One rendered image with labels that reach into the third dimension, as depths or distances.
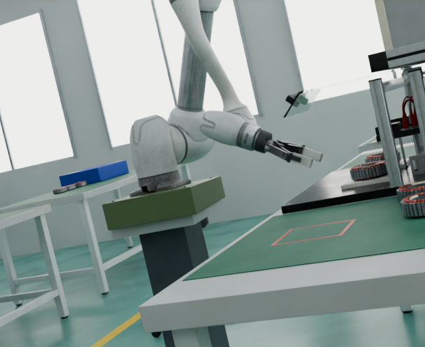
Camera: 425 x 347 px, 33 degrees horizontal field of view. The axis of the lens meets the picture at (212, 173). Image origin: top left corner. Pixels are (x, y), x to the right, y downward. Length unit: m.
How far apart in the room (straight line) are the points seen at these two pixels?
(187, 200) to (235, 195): 4.94
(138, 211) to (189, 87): 0.53
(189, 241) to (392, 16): 1.11
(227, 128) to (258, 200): 4.89
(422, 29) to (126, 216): 1.19
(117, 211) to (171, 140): 0.33
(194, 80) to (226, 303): 1.58
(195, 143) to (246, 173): 4.57
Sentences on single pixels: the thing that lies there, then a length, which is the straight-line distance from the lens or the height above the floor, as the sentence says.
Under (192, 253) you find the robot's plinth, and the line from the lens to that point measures 2.63.
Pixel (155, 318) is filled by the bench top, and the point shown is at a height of 0.72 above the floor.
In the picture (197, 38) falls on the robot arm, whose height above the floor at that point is 1.33.
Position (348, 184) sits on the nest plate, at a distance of 2.08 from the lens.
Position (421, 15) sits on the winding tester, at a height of 1.19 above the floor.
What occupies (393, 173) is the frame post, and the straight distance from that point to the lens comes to 1.93.
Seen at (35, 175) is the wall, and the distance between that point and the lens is 8.51.
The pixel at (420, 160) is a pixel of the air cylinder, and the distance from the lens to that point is 2.08.
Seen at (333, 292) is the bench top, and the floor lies 0.73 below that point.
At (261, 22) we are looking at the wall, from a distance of 7.17.
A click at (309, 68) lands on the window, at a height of 1.31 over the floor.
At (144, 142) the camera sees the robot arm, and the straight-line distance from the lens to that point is 2.61.
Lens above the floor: 1.04
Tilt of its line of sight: 4 degrees down
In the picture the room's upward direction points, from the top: 13 degrees counter-clockwise
